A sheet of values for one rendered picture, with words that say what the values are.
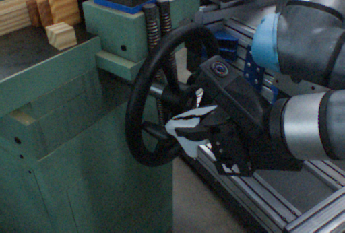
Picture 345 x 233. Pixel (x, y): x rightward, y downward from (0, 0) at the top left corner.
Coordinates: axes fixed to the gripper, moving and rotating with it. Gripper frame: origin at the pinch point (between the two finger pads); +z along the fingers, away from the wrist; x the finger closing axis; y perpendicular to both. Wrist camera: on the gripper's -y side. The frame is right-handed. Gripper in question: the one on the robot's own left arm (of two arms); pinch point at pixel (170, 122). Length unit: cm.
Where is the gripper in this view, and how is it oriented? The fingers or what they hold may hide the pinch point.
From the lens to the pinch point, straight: 54.0
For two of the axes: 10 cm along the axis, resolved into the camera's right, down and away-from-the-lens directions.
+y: 4.0, 8.7, 2.8
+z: -7.0, 0.9, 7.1
